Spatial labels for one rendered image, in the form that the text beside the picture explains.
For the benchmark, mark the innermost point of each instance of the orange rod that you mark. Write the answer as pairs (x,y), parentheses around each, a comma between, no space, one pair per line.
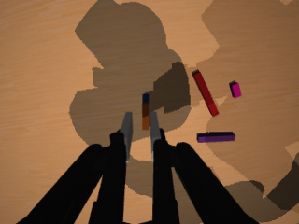
(145,116)

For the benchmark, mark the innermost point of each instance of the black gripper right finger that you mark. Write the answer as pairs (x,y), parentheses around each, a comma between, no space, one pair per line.
(212,201)

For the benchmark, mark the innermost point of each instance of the purple rod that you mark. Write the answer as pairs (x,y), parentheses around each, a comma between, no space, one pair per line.
(215,137)

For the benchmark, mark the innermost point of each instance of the dark red rod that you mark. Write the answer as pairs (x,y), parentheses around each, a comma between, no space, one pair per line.
(205,93)

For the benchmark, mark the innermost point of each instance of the short magenta block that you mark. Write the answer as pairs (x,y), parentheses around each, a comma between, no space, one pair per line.
(235,90)

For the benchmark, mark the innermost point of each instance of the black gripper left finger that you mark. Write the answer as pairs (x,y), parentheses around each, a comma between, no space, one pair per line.
(65,200)

